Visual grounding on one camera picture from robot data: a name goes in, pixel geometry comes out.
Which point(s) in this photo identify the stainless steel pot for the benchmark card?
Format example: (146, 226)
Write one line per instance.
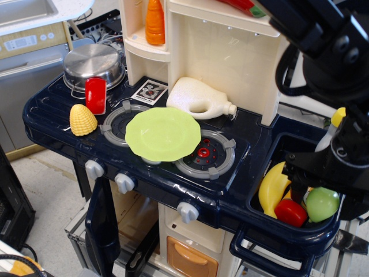
(92, 60)

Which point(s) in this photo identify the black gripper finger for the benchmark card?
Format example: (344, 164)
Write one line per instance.
(298, 190)

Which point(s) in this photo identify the light green plastic plate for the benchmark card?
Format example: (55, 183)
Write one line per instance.
(163, 134)

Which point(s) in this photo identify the yellow toy banana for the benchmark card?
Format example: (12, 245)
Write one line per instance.
(272, 189)

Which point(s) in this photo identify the green toy pear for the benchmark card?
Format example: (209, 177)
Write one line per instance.
(321, 204)

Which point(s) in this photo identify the orange toy drawer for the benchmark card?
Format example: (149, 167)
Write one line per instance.
(189, 261)

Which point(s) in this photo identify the cream toy kitchen cabinet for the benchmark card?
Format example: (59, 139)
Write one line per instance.
(231, 52)

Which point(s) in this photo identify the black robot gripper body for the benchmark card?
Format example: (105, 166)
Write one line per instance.
(341, 167)

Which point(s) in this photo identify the white toy detergent jug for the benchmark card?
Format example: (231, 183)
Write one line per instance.
(199, 99)

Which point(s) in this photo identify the left grey stove burner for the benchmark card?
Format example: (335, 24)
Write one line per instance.
(114, 126)

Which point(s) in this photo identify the grey stove burner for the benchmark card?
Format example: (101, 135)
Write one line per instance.
(213, 156)
(114, 126)

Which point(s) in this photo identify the red toy cup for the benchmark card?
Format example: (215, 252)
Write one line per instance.
(95, 95)

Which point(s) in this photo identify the navy toy kitchen counter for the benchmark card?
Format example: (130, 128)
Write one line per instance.
(228, 203)

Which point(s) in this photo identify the black box on floor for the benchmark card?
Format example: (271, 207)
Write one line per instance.
(17, 214)

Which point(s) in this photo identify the navy oven door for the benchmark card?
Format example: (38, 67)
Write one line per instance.
(102, 239)

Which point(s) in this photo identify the wooden toy dishwasher unit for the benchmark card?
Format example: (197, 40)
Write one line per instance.
(34, 41)

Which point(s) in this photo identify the grey toy faucet yellow cap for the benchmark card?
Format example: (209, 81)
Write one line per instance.
(335, 122)

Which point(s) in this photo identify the yellow toy corn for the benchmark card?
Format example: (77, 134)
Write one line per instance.
(82, 120)

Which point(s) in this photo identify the middle grey stove knob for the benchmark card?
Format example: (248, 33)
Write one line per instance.
(124, 182)

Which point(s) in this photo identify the red toy chili pepper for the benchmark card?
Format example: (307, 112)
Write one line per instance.
(246, 6)

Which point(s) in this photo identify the right grey stove knob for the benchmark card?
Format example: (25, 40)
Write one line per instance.
(187, 212)

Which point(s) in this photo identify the red toy ketchup bottle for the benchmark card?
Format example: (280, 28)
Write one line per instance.
(291, 212)

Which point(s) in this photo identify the orange toy carrot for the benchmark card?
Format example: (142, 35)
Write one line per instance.
(155, 23)

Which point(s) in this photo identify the right grey stove burner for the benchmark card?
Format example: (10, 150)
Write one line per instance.
(213, 156)

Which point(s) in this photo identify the left grey stove knob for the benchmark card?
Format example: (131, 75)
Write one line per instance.
(93, 169)

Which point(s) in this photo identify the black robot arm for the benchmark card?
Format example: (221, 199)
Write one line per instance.
(334, 45)

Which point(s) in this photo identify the grey stove knob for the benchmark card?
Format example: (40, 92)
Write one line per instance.
(93, 169)
(187, 212)
(124, 182)

